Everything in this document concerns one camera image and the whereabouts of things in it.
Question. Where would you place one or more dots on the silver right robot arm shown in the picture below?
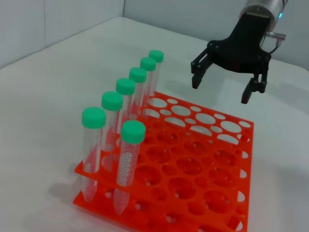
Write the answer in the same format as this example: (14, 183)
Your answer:
(265, 6)

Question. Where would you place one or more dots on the green capped test tube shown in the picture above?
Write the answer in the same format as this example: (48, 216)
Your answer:
(125, 86)
(138, 75)
(133, 131)
(148, 64)
(93, 118)
(156, 56)
(112, 101)

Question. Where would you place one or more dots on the orange test tube rack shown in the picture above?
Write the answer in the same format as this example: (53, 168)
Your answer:
(193, 154)

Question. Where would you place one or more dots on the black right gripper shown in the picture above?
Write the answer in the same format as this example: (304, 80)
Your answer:
(243, 48)

